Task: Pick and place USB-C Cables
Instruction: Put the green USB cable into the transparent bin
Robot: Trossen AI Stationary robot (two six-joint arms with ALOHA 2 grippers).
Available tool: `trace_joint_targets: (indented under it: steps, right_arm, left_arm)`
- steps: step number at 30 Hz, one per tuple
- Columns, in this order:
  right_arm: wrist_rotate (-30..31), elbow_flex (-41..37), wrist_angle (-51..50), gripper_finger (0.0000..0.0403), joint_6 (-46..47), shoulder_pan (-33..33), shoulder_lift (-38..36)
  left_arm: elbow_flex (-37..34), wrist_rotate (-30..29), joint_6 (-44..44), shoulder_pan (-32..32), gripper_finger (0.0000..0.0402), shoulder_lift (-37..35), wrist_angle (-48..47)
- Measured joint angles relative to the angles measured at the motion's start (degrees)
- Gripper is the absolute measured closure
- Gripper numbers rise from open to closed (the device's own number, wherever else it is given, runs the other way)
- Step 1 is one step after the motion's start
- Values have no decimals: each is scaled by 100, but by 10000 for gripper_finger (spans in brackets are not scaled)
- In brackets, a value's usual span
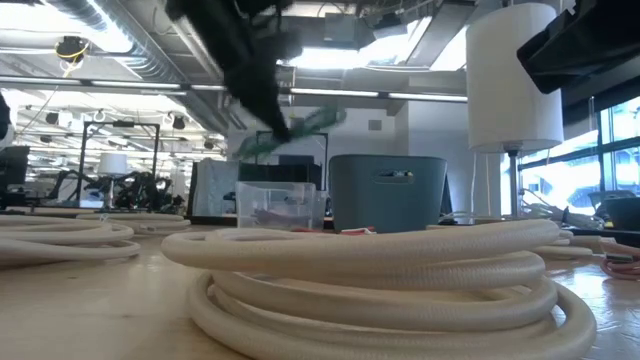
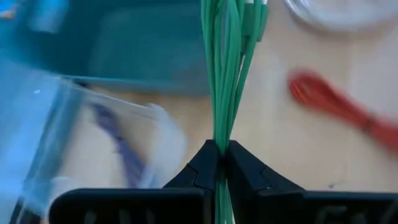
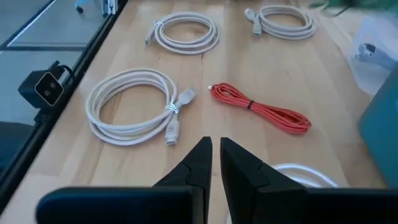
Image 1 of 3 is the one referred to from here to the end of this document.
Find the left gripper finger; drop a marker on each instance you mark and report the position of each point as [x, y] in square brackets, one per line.
[265, 102]

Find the black equipment case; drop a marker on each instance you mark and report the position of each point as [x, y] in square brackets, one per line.
[300, 175]

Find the white lamp with wooden base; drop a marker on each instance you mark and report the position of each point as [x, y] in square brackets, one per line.
[515, 75]

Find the linear ceiling light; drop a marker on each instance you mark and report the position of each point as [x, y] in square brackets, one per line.
[350, 93]
[135, 84]

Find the clear plastic bin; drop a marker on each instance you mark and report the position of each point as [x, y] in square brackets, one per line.
[275, 195]

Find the grey mesh panel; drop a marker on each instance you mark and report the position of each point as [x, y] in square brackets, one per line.
[215, 187]

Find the grey ceiling box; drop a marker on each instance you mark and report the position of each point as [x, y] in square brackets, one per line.
[340, 27]

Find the teal plastic bin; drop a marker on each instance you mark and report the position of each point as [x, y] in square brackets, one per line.
[380, 200]

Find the small white table lamp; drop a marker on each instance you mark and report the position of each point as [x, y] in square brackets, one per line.
[112, 164]

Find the dark office chair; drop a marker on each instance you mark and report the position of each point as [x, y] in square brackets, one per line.
[620, 210]

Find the black computer monitor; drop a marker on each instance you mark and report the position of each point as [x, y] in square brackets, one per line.
[14, 170]

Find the silver ventilation duct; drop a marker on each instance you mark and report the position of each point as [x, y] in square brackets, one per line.
[150, 60]

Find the grey wall plate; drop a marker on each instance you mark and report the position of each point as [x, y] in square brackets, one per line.
[375, 125]

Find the black aluminium extrusion frame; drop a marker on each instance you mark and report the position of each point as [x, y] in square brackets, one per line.
[210, 220]

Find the neighbouring station black frame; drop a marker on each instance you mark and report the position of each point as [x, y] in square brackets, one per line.
[120, 123]

